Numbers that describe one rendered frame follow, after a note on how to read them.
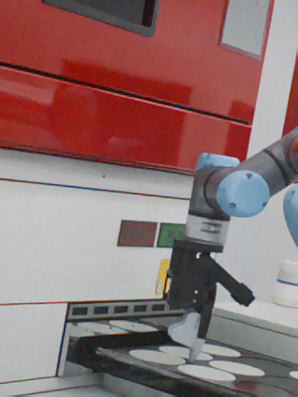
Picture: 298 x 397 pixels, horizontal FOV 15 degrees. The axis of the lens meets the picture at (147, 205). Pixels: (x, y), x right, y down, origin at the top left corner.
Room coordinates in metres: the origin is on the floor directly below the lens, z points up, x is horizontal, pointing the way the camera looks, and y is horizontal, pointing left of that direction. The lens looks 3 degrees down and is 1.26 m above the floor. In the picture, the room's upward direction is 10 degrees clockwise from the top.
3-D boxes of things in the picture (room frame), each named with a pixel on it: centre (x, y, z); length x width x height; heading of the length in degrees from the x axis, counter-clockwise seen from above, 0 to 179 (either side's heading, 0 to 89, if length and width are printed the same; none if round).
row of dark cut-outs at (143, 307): (2.06, -0.02, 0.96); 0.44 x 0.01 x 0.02; 147
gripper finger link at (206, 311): (1.91, -0.13, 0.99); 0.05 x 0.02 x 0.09; 8
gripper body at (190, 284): (1.93, -0.10, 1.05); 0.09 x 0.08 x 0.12; 98
